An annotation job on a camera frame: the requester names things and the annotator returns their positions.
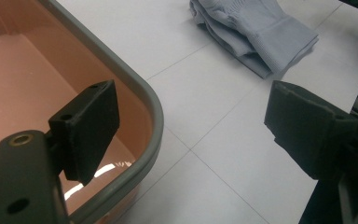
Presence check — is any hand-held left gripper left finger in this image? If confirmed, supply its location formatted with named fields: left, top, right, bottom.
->
left=48, top=79, right=121, bottom=187

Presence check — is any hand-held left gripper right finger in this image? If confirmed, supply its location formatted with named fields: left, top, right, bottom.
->
left=263, top=79, right=358, bottom=181

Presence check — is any pink basin with grey rim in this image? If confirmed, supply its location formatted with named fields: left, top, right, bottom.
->
left=0, top=0, right=165, bottom=224

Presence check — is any light blue knit garment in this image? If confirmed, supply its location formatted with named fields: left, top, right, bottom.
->
left=189, top=0, right=320, bottom=79

